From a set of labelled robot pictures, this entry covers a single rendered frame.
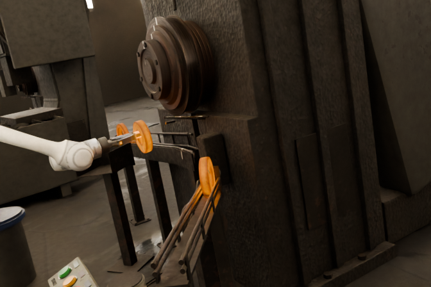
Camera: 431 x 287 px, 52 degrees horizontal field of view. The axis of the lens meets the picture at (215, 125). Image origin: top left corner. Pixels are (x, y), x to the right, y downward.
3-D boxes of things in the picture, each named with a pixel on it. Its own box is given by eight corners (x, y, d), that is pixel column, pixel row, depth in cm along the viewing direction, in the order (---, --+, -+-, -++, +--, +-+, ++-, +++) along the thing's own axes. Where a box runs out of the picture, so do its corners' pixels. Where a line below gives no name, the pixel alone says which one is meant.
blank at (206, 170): (217, 202, 168) (208, 203, 169) (214, 164, 175) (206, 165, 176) (208, 189, 155) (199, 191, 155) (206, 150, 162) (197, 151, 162)
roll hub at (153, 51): (153, 97, 220) (142, 41, 214) (176, 98, 195) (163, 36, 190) (143, 100, 217) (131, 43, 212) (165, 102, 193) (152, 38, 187)
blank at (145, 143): (136, 119, 209) (129, 121, 207) (147, 119, 195) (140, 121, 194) (145, 150, 211) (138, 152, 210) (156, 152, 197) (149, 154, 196)
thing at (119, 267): (120, 254, 276) (95, 144, 262) (155, 256, 264) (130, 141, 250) (100, 271, 258) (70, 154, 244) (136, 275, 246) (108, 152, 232)
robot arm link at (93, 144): (92, 162, 187) (105, 157, 190) (86, 142, 185) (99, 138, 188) (86, 159, 195) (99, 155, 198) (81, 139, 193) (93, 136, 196)
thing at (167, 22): (168, 110, 234) (150, 22, 225) (210, 115, 194) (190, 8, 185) (156, 113, 231) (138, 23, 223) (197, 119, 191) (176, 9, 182)
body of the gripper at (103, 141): (99, 154, 197) (118, 147, 201) (103, 156, 190) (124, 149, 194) (94, 138, 196) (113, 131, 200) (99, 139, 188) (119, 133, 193)
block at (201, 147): (224, 179, 205) (215, 130, 200) (233, 182, 198) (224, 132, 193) (204, 186, 200) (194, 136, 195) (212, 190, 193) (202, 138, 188)
